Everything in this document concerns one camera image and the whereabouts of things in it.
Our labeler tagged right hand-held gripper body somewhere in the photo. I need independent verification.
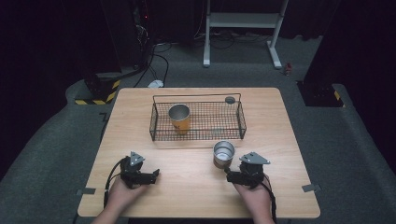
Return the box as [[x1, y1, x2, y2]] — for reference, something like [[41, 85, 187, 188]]
[[231, 151, 272, 189]]

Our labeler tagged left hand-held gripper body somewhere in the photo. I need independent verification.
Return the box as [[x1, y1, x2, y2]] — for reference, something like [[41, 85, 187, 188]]
[[119, 150, 157, 189]]

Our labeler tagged short brown metal can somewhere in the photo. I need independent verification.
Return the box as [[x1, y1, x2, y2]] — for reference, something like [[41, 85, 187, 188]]
[[212, 140, 236, 170]]

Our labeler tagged black wire basket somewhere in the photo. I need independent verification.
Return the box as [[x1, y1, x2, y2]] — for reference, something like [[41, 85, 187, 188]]
[[148, 92, 248, 143]]

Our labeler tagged tall orange metal can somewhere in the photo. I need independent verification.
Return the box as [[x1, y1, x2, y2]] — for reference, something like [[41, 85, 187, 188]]
[[167, 103, 191, 135]]

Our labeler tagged person's left hand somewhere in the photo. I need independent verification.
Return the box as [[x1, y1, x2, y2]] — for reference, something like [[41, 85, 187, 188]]
[[106, 177, 149, 214]]

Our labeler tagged person's right hand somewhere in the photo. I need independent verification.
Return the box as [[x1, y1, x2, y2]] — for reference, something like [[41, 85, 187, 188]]
[[233, 175, 273, 217]]

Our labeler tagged grey tape strip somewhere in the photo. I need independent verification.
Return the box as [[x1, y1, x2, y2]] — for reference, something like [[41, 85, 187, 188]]
[[301, 183, 323, 193], [76, 187, 98, 196]]

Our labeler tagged yellow black striped base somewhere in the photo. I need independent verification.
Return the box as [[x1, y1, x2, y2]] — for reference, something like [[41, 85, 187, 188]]
[[74, 72, 122, 106], [296, 79, 347, 108]]

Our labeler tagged white power strip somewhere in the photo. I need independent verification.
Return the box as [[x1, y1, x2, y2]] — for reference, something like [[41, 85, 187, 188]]
[[147, 79, 165, 90]]

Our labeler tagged dark equipment rack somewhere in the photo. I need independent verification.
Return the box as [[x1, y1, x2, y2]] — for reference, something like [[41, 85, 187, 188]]
[[99, 0, 157, 72]]

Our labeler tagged white metal stand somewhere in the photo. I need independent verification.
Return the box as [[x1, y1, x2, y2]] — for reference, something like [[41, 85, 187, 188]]
[[202, 0, 290, 70]]

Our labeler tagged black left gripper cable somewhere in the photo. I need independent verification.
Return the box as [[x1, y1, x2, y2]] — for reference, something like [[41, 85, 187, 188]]
[[103, 156, 129, 210]]

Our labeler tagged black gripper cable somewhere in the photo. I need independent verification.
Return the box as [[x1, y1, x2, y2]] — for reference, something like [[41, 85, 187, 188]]
[[261, 180, 278, 224], [103, 156, 129, 210]]

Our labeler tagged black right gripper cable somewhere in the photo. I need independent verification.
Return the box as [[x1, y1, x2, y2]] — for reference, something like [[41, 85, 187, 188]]
[[261, 180, 278, 224]]

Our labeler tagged black floor cable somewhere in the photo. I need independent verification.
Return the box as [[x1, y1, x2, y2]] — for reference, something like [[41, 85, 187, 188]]
[[133, 43, 173, 89]]

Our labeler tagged bundle of floor cables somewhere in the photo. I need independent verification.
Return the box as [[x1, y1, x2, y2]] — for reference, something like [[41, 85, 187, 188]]
[[192, 28, 273, 50]]

